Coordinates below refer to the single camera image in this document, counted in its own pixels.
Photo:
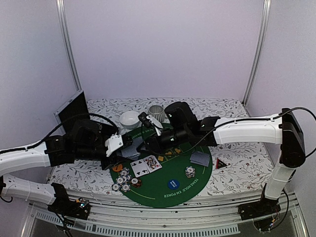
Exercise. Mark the blue poker chip stack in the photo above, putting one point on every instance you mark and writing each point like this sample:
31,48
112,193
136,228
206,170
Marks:
190,172

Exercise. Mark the orange big blind button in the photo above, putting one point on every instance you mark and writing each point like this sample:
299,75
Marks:
117,168

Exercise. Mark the playing cards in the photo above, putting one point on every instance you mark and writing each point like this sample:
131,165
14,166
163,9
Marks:
200,158

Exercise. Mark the aluminium poker chip case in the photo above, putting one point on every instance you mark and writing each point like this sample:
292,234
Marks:
73,115

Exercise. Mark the right aluminium frame post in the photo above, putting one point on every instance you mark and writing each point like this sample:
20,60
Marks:
259,48

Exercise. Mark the white ceramic bowl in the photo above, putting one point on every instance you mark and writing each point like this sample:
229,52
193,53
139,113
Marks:
129,119

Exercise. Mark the round green poker mat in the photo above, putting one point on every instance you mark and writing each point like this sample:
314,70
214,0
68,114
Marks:
154,191

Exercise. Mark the striped grey ceramic cup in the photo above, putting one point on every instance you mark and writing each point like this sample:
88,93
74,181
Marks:
157,112

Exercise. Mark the grey playing card deck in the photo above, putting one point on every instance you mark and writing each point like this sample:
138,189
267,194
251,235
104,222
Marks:
129,153

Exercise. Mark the left aluminium frame post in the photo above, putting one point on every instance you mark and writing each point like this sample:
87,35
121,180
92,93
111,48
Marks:
67,43

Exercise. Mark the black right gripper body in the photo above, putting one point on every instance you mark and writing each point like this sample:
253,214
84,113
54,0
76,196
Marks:
181,137

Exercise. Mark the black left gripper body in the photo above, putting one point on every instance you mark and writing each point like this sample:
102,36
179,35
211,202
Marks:
84,152

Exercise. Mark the blue small blind button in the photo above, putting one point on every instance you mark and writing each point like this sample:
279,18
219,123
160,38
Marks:
173,184

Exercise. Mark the blue poker chips pile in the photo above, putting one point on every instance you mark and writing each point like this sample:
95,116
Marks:
122,180

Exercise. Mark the red black poker chip stack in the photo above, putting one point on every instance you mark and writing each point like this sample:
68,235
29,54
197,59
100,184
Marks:
136,182

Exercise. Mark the black triangular all-in marker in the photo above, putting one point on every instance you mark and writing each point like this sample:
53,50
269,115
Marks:
220,164

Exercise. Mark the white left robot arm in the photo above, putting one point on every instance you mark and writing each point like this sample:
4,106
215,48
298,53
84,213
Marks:
88,139

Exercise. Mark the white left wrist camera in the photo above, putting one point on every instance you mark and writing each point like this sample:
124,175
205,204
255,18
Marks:
116,142

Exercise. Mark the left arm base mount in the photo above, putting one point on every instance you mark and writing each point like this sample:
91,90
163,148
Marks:
79,209

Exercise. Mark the aluminium frame post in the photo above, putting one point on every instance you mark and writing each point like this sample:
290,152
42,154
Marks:
259,48
67,43

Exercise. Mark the face-up queen card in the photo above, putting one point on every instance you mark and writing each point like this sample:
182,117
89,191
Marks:
152,163

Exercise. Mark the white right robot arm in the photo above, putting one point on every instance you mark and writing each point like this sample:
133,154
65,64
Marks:
282,129

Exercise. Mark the face-up clubs card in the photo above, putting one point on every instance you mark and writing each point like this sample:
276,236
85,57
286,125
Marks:
139,168

